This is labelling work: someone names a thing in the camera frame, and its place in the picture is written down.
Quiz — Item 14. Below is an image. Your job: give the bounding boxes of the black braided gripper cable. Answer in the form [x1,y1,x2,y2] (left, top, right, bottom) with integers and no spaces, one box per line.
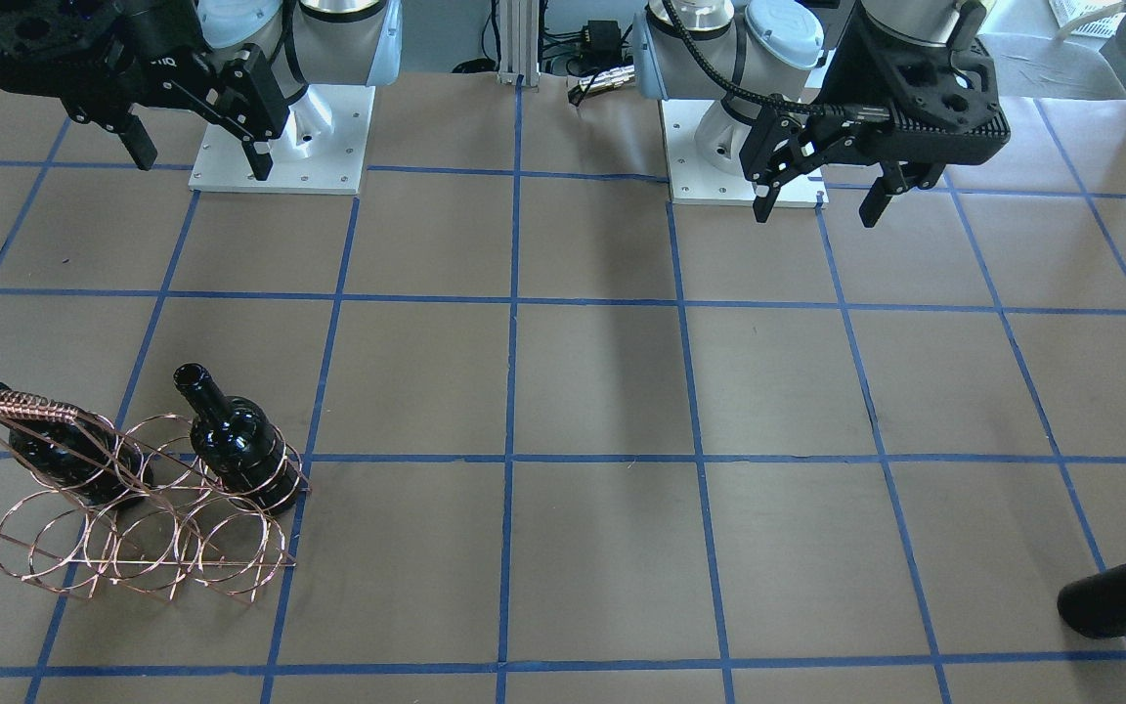
[659,0,891,123]

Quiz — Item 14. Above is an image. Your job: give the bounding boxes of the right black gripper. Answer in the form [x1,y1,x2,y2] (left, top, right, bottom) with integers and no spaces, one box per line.
[60,36,287,182]

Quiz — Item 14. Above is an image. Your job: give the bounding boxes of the copper wire wine basket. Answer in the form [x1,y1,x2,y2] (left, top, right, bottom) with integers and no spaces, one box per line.
[0,389,298,605]

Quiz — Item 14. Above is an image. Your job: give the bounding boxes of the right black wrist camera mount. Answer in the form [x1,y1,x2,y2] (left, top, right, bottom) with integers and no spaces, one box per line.
[0,1,137,98]

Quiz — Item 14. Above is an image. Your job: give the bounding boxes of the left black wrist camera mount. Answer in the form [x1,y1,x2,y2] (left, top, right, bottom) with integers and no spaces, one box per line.
[817,1,1011,164]

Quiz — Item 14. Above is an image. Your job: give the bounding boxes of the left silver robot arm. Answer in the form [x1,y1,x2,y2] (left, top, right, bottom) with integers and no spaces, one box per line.
[631,1,1011,228]

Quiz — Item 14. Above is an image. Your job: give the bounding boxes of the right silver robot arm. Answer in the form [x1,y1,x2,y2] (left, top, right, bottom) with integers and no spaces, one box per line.
[60,1,402,190]

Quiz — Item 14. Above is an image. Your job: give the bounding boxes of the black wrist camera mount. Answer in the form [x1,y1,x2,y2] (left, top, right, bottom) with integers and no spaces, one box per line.
[0,1,137,98]
[817,1,1011,164]

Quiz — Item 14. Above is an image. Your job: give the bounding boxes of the dark wine bottle in basket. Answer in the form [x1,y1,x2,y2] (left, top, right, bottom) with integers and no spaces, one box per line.
[173,364,300,516]

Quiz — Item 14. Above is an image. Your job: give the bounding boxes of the aluminium frame post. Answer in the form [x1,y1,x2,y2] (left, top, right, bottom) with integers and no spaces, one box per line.
[495,0,543,92]

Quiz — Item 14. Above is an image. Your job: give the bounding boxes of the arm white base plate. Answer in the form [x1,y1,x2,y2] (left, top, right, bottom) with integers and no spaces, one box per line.
[189,84,376,197]
[659,98,828,208]

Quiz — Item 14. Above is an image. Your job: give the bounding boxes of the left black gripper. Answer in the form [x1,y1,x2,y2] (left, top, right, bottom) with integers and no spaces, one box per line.
[741,100,906,229]

